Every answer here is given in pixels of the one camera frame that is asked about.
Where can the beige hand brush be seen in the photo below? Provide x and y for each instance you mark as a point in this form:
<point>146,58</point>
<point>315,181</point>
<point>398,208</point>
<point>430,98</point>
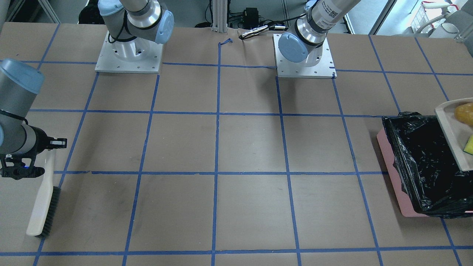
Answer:
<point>45,205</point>

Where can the beige plastic dustpan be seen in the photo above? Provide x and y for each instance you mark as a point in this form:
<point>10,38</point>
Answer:
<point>455,132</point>

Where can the yellow sponge piece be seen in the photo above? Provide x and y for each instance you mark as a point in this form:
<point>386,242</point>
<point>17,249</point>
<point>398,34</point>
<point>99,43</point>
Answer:
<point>468,148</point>

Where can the pink bin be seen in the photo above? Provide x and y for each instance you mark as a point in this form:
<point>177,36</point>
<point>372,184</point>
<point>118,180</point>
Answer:
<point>403,200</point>

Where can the black trash bag liner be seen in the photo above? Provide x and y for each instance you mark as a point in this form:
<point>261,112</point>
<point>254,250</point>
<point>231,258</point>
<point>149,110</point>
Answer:
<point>428,170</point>

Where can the aluminium frame post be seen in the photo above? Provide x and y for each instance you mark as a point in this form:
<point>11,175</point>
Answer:
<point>219,14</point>

